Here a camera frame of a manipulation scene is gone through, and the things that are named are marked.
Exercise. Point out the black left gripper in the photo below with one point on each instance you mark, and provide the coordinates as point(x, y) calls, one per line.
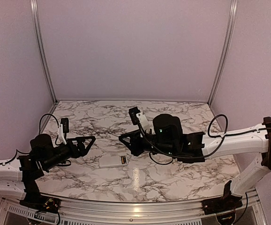
point(81, 152)

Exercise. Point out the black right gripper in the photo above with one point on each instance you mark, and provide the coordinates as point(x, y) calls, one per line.
point(134, 147)

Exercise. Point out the white remote control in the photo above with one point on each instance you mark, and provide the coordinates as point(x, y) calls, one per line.
point(110, 161)

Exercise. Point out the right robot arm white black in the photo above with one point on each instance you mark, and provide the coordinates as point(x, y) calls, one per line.
point(201, 146)

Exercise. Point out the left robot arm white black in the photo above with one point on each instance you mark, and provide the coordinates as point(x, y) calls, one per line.
point(18, 175)

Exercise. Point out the black gold AAA battery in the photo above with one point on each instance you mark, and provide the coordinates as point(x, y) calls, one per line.
point(123, 160)

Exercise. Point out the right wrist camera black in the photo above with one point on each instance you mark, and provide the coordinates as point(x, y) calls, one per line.
point(138, 117)

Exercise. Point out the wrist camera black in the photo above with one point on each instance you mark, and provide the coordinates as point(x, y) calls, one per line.
point(63, 130)
point(138, 117)

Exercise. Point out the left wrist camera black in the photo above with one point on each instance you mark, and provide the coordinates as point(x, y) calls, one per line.
point(63, 130)

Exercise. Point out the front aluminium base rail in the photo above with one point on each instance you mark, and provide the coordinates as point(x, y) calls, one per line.
point(87, 212)

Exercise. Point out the left aluminium frame post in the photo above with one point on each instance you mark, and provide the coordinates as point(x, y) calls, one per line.
point(41, 49)

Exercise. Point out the aluminium frame post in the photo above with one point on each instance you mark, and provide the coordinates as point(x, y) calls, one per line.
point(41, 49)
point(226, 46)

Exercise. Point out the right aluminium frame post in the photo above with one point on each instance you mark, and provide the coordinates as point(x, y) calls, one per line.
point(226, 46)

